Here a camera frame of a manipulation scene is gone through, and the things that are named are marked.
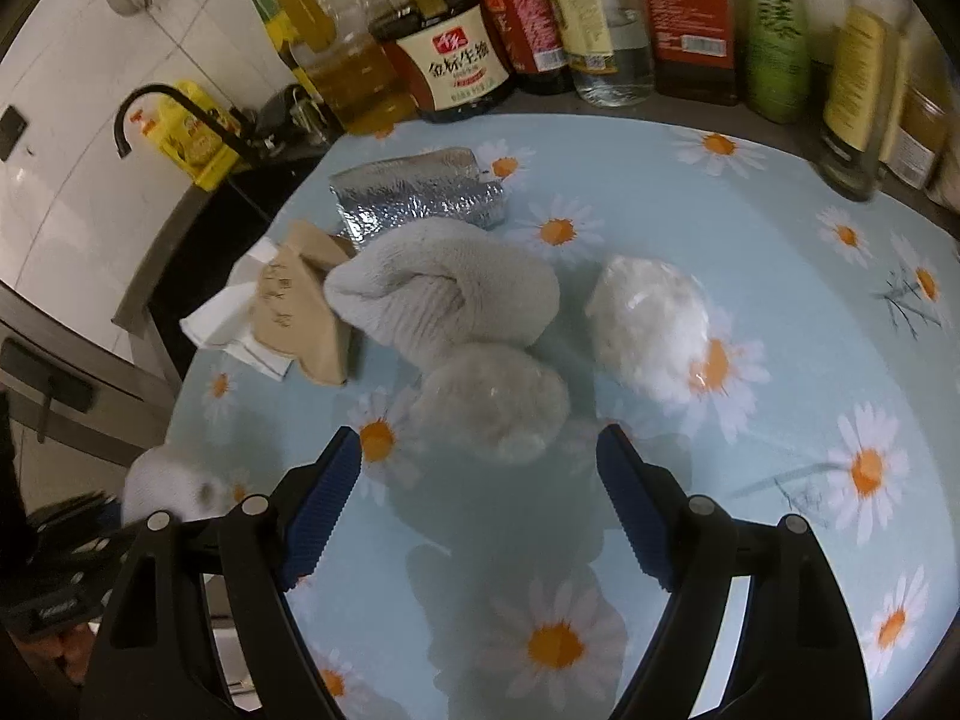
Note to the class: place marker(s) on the daisy print tablecloth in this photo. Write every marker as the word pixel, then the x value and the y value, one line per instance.
pixel 750 255

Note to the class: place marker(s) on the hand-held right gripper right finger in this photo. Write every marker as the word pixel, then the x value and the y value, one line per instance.
pixel 630 495

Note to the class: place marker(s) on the green label small bottle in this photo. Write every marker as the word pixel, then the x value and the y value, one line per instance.
pixel 919 127

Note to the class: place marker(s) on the black sink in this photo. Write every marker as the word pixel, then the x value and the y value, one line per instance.
pixel 210 240

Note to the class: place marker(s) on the glass bottle yellow label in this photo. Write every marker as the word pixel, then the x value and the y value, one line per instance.
pixel 855 82

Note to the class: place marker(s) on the yellow plastic package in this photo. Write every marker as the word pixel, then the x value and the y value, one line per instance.
pixel 195 142

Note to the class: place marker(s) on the clear bottle cream label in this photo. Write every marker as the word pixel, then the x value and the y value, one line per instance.
pixel 600 30

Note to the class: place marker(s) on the black wall switch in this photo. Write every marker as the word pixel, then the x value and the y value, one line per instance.
pixel 11 133

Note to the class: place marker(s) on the red label sauce bottle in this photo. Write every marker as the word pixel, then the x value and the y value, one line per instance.
pixel 517 7

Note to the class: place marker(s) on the clear bottle yellow cap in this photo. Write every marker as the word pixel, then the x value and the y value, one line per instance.
pixel 690 7

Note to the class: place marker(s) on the clear bag of rice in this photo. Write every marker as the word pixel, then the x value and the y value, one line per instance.
pixel 645 322

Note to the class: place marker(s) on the black rag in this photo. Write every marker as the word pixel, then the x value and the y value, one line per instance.
pixel 274 120

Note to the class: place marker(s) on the large clear oil bottle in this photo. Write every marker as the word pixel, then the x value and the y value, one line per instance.
pixel 352 75

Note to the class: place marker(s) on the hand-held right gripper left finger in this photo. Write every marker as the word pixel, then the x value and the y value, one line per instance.
pixel 330 495

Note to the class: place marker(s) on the dark soy sauce jug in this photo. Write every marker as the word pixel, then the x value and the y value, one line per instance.
pixel 450 60

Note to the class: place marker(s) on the brown paper bag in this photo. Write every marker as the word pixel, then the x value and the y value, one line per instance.
pixel 300 315

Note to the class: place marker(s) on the clear plastic wrap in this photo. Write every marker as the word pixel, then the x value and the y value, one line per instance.
pixel 487 397

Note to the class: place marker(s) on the white paper napkin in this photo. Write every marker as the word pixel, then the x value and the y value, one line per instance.
pixel 217 322

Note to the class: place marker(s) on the white crumpled tissue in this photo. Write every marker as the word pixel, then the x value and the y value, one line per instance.
pixel 165 487

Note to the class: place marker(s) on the black faucet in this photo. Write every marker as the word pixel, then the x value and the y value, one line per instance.
pixel 150 94

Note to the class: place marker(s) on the grey knitted cloth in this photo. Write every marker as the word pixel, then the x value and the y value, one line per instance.
pixel 442 292

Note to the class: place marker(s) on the silver foil bag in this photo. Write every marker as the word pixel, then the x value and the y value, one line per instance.
pixel 420 195

